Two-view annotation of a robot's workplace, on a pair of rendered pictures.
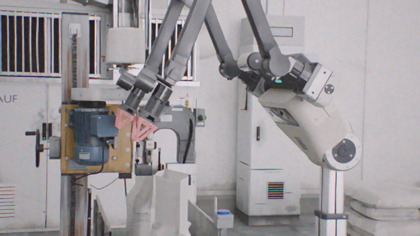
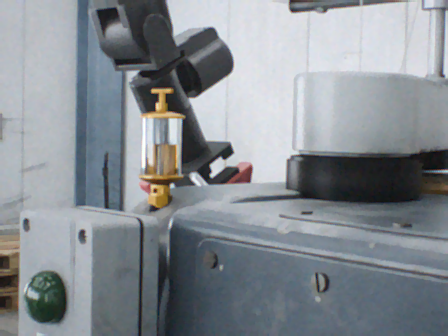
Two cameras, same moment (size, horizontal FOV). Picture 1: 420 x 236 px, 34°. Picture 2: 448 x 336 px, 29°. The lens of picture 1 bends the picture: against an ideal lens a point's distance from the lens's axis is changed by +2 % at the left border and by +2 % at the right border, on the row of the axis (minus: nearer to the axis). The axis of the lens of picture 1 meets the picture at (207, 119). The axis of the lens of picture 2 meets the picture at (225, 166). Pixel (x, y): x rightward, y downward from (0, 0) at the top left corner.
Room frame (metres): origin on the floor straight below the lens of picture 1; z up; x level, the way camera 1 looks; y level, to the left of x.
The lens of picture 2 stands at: (3.67, -0.13, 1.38)
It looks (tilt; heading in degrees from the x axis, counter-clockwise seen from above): 3 degrees down; 150
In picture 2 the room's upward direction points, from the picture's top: 1 degrees clockwise
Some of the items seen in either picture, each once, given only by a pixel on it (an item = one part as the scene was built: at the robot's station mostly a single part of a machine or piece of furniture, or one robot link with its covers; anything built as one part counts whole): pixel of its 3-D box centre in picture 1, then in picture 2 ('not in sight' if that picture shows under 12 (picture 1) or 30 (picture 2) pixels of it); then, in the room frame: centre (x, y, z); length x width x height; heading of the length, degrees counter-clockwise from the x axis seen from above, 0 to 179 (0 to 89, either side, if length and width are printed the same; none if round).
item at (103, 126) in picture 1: (104, 128); not in sight; (2.86, 0.44, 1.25); 0.10 x 0.08 x 0.12; 128
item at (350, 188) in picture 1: (373, 189); not in sight; (5.84, -1.45, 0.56); 0.66 x 0.43 x 0.15; 100
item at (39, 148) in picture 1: (37, 148); not in sight; (3.10, 0.78, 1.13); 0.18 x 0.11 x 0.18; 13
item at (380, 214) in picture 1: (380, 206); not in sight; (5.65, -1.47, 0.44); 0.66 x 0.42 x 0.14; 7
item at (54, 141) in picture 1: (54, 147); not in sight; (3.12, 0.71, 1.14); 0.11 x 0.06 x 0.11; 13
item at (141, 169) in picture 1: (143, 169); not in sight; (3.14, 0.30, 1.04); 0.08 x 0.06 x 0.05; 103
